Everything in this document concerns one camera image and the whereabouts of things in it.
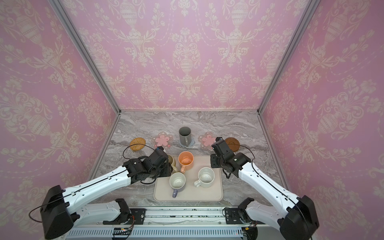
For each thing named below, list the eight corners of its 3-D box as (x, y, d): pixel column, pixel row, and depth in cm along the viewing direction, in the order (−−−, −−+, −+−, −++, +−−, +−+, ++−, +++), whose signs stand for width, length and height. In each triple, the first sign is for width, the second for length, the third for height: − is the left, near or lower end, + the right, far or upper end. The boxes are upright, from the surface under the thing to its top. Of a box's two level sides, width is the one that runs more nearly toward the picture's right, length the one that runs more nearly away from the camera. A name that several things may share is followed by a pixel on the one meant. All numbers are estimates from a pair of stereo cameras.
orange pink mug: (179, 177, 89) (177, 170, 81) (180, 159, 97) (178, 151, 88) (193, 177, 89) (193, 170, 81) (193, 159, 97) (193, 151, 88)
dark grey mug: (180, 149, 101) (178, 139, 92) (181, 137, 108) (179, 126, 98) (191, 149, 101) (190, 139, 92) (191, 137, 108) (190, 126, 98)
